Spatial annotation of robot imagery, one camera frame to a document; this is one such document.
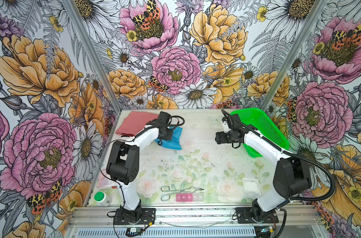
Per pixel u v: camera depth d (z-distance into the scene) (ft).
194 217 2.50
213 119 3.88
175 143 3.08
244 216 2.42
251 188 2.68
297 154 1.59
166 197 2.64
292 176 1.45
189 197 2.60
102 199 2.35
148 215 2.42
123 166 1.63
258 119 3.67
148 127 2.11
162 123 2.48
